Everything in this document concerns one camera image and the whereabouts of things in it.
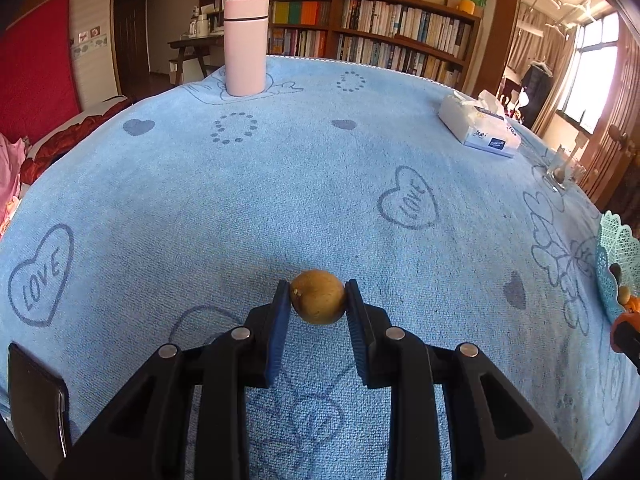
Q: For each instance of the brown wooden door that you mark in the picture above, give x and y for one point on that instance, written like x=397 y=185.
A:
x=617 y=155

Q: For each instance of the teal plastic lattice basket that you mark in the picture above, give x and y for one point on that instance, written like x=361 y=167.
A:
x=612 y=260

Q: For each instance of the pink thermos bottle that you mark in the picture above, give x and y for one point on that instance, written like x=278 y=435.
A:
x=244 y=45

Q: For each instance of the beige curtain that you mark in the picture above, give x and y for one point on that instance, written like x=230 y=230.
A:
x=545 y=65

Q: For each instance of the dark red cloth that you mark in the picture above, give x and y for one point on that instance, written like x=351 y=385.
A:
x=55 y=142

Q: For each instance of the clear glass cup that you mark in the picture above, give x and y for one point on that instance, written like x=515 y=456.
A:
x=562 y=172

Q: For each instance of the wooden bookshelf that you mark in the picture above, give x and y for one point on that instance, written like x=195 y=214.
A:
x=380 y=35

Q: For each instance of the blue printed towel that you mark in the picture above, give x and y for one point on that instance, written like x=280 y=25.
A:
x=320 y=185

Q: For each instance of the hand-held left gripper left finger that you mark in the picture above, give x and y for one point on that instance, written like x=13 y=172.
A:
x=277 y=335

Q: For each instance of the white kettle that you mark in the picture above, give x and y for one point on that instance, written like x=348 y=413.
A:
x=202 y=25

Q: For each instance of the white tissue pack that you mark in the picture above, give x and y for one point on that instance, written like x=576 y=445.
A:
x=477 y=125

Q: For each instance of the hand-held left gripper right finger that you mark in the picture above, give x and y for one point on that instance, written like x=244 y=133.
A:
x=357 y=335

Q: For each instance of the red wall panel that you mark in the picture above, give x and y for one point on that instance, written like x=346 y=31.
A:
x=35 y=65

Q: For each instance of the yellow cup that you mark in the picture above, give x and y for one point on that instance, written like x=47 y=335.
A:
x=467 y=6

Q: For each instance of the wooden side desk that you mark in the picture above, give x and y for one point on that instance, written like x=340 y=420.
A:
x=192 y=55

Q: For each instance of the dark wooden door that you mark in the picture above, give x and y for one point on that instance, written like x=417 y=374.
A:
x=132 y=30

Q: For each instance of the black phone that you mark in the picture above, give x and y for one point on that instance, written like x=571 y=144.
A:
x=37 y=405

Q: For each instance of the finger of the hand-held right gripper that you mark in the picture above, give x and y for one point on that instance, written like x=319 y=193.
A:
x=629 y=347

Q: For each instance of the brown longan fruit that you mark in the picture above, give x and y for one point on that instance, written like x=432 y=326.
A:
x=318 y=296

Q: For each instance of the small wooden desk shelf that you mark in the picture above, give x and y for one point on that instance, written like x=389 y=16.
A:
x=220 y=2

